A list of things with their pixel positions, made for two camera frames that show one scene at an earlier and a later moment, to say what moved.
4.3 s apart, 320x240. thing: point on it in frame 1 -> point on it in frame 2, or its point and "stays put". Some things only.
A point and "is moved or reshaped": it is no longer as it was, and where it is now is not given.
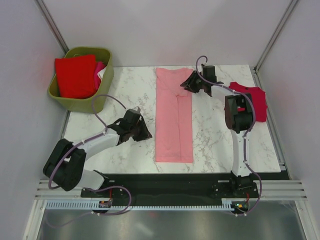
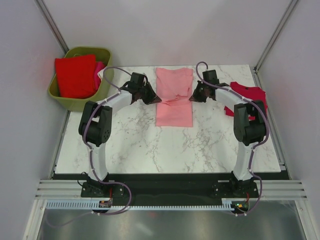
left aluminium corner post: (52, 25) stays put
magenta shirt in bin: (99, 66) stays put
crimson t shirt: (258, 96) stays put
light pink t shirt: (174, 142) is moved or reshaped
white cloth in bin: (101, 73) stays put
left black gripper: (145, 134) -> (153, 98)
